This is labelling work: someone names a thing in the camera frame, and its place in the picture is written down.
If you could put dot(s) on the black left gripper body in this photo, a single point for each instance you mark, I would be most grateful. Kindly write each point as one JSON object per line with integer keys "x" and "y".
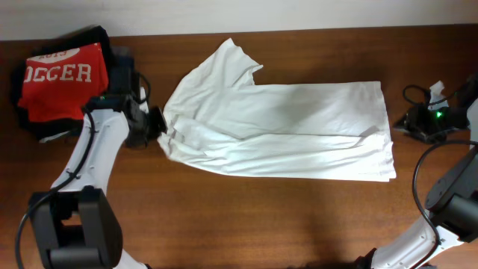
{"x": 157, "y": 122}

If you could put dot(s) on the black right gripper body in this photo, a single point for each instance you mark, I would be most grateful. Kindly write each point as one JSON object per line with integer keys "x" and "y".
{"x": 417, "y": 123}

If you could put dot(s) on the white t-shirt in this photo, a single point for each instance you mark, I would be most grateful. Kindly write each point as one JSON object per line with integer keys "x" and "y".
{"x": 221, "y": 121}

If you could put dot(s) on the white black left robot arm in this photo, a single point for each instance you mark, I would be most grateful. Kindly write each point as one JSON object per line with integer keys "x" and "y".
{"x": 73, "y": 223}

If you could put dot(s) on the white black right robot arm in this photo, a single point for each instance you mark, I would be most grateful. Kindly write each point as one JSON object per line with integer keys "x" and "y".
{"x": 448, "y": 217}

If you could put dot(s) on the dark navy folded garment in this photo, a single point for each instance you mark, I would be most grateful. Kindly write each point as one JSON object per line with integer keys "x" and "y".
{"x": 122, "y": 57}

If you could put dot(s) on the red soccer folded shirt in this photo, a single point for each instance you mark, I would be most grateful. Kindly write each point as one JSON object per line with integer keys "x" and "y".
{"x": 57, "y": 85}

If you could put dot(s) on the black folded shirt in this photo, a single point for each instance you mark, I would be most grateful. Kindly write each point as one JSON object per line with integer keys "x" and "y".
{"x": 52, "y": 129}

